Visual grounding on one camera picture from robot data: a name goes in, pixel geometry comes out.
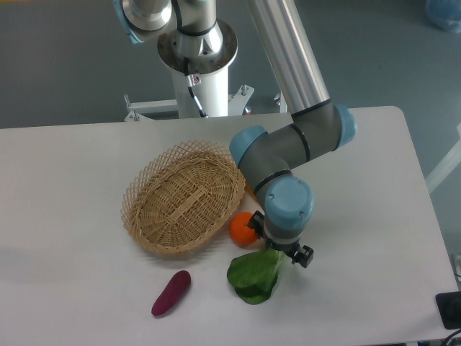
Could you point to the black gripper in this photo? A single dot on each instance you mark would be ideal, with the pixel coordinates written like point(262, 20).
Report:
point(302, 255)

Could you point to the green bok choy vegetable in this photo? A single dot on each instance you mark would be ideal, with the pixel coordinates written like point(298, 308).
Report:
point(254, 275)

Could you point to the woven wicker basket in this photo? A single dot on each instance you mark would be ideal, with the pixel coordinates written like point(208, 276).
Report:
point(182, 198)

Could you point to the yellow mango slice toy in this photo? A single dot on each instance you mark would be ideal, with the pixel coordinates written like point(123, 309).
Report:
point(250, 191)

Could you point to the purple sweet potato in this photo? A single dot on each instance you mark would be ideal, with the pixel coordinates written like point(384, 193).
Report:
point(173, 292)

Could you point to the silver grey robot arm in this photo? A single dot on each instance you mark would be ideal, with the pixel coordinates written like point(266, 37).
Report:
point(198, 48)

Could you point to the white bracket at right edge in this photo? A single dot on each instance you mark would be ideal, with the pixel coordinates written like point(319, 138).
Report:
point(457, 267)

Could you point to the orange tangerine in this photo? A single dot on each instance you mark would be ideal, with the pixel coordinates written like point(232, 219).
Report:
point(239, 231)

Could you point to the black device at table edge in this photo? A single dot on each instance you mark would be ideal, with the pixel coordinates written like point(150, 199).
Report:
point(448, 305)

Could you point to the blue plastic bag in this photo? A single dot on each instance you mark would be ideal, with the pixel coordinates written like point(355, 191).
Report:
point(445, 14)

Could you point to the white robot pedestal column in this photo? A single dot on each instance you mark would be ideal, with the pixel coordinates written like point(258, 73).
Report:
point(212, 86)

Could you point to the white pedestal base frame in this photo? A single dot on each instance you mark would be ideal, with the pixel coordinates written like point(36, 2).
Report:
point(238, 104)

